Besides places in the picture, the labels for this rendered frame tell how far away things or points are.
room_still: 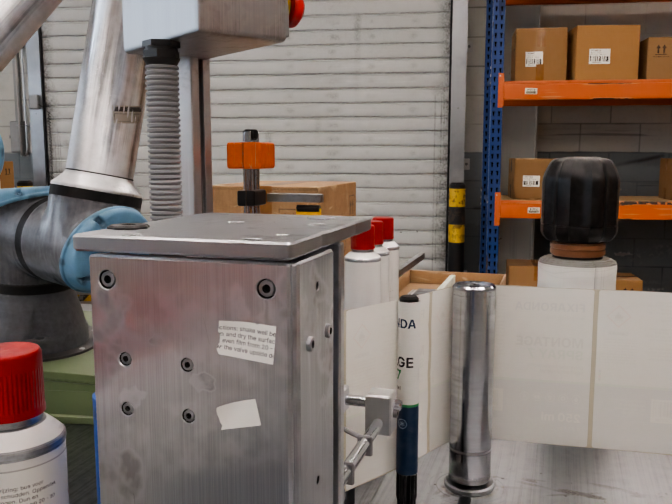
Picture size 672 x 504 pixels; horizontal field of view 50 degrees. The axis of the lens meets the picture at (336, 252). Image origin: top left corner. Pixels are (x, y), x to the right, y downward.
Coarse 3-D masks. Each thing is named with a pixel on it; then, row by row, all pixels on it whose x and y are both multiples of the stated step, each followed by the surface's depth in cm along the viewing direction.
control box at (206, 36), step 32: (128, 0) 73; (160, 0) 67; (192, 0) 62; (224, 0) 63; (256, 0) 65; (288, 0) 68; (128, 32) 73; (160, 32) 68; (192, 32) 63; (224, 32) 63; (256, 32) 65; (288, 32) 68
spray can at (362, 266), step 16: (352, 240) 99; (368, 240) 98; (352, 256) 98; (368, 256) 98; (352, 272) 98; (368, 272) 98; (352, 288) 98; (368, 288) 98; (352, 304) 99; (368, 304) 98
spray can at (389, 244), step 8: (384, 224) 110; (392, 224) 111; (384, 232) 110; (392, 232) 111; (384, 240) 110; (392, 240) 112; (392, 248) 110; (392, 256) 110; (392, 264) 110; (392, 272) 111; (392, 280) 111; (392, 288) 111; (392, 296) 111
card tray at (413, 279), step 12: (408, 276) 195; (420, 276) 196; (432, 276) 195; (444, 276) 194; (456, 276) 193; (468, 276) 192; (480, 276) 191; (492, 276) 190; (504, 276) 186; (408, 288) 189; (432, 288) 189
